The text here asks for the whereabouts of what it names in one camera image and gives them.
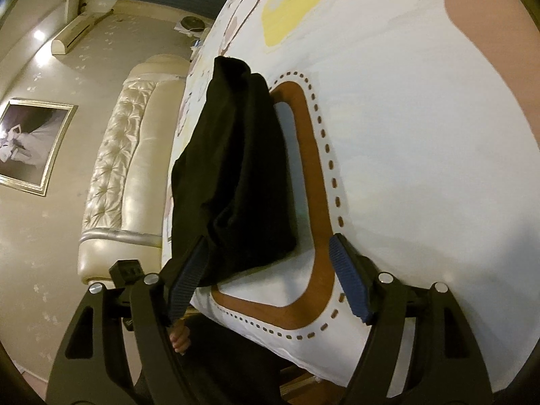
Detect black pants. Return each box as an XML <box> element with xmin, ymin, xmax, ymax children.
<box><xmin>162</xmin><ymin>57</ymin><xmax>297</xmax><ymax>286</ymax></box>

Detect person's left hand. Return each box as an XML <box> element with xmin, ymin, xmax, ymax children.
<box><xmin>168</xmin><ymin>319</ymin><xmax>190</xmax><ymax>355</ymax></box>

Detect cream tufted leather headboard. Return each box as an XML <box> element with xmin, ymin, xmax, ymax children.
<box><xmin>78</xmin><ymin>54</ymin><xmax>189</xmax><ymax>284</ymax></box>

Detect gold framed picture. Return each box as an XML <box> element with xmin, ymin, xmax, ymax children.
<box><xmin>1</xmin><ymin>98</ymin><xmax>78</xmax><ymax>196</ymax></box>

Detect patterned white bed sheet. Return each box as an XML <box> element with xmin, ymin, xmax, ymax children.
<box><xmin>173</xmin><ymin>0</ymin><xmax>539</xmax><ymax>390</ymax></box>

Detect white wall air conditioner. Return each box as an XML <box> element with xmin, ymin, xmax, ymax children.
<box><xmin>50</xmin><ymin>9</ymin><xmax>113</xmax><ymax>56</ymax></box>

